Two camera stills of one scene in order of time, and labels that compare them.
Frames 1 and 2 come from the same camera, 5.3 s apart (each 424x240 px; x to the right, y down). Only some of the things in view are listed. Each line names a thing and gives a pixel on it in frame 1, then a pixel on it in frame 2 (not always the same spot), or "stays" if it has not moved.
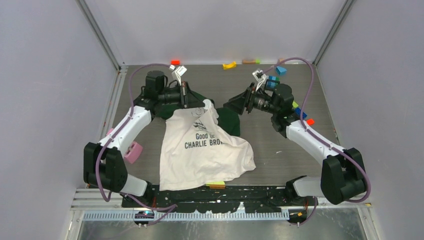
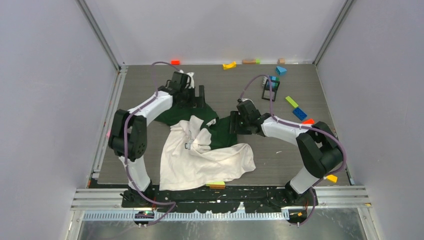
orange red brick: [310, 121] stays
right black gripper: [245, 100] to [234, 124]
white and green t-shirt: [199, 145] stays
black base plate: [214, 198] stays
